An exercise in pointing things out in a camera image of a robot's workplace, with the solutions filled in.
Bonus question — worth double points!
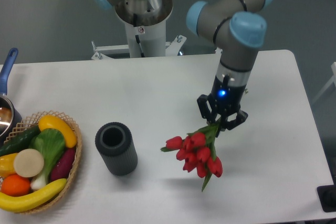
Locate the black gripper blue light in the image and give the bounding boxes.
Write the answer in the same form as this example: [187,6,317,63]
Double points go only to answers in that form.
[197,77,248,137]

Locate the red tulip bouquet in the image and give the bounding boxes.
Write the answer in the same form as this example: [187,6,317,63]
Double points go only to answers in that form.
[160,120,223,191]

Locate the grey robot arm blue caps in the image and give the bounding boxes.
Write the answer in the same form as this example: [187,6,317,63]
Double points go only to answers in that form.
[94,0,272,132]

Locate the dark grey ribbed vase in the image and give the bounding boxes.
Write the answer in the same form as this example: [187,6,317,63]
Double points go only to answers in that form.
[95,122,138,176]

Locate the white furniture piece right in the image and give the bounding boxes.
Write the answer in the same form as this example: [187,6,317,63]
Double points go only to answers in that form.
[312,62,335,105]

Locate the black device at edge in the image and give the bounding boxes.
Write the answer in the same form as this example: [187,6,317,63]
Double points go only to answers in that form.
[317,185,335,212]

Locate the woven wicker basket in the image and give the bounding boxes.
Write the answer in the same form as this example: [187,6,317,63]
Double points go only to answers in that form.
[5,111,82,214]

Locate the purple sweet potato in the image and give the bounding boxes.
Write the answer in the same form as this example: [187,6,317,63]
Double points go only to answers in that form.
[50,148,76,182]

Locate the green bok choy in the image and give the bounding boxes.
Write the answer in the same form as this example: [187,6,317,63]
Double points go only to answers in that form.
[29,129,65,191]

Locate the beige round disc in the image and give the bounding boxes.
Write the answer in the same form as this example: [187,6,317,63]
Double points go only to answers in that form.
[13,148,44,178]

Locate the dark green cucumber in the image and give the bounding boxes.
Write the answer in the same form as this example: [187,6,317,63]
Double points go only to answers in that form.
[1,125,40,156]

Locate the orange fruit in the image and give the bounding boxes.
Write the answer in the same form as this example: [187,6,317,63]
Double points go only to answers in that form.
[1,174,30,197]

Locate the yellow bell pepper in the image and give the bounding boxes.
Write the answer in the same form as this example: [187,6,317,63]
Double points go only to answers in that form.
[0,153,18,178]

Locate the yellow banana lower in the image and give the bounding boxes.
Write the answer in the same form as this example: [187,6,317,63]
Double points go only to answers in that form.
[1,178,67,213]

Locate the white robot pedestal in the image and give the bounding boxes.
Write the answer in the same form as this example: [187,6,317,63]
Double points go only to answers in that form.
[115,0,173,58]

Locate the black cable on pedestal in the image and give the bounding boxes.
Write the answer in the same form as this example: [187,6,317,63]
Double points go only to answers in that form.
[132,13,145,58]

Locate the white metal base frame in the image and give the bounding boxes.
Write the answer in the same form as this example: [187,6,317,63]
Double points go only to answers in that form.
[91,34,188,60]

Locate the blue handled saucepan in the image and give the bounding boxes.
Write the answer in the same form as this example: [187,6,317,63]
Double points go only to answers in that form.
[1,48,22,146]

